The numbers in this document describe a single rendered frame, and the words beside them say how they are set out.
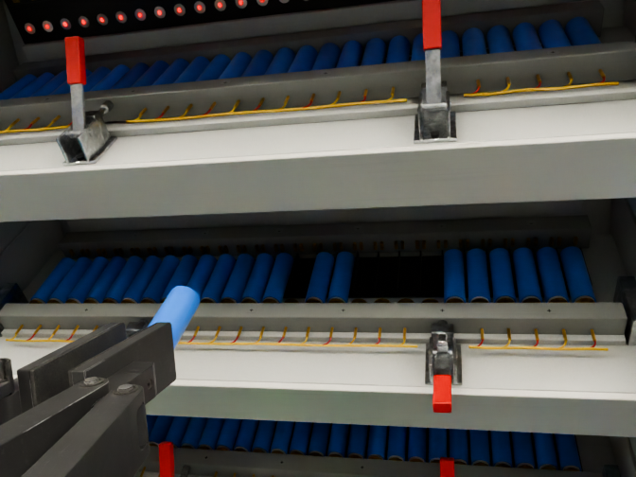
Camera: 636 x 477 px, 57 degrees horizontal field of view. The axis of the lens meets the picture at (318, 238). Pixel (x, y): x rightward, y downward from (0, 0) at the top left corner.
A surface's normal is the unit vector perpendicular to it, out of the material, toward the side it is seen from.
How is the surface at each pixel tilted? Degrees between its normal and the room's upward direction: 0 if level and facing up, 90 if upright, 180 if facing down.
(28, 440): 89
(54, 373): 90
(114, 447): 92
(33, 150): 18
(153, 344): 89
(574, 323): 108
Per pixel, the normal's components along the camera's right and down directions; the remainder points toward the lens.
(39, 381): 0.98, -0.04
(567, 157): -0.16, 0.62
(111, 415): -0.06, -0.99
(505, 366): -0.16, -0.79
